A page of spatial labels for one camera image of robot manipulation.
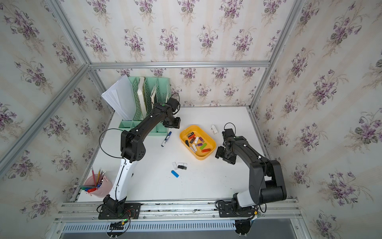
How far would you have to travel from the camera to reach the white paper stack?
92cm

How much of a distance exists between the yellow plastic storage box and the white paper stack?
0.41 m

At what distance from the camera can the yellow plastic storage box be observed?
36.7 inches
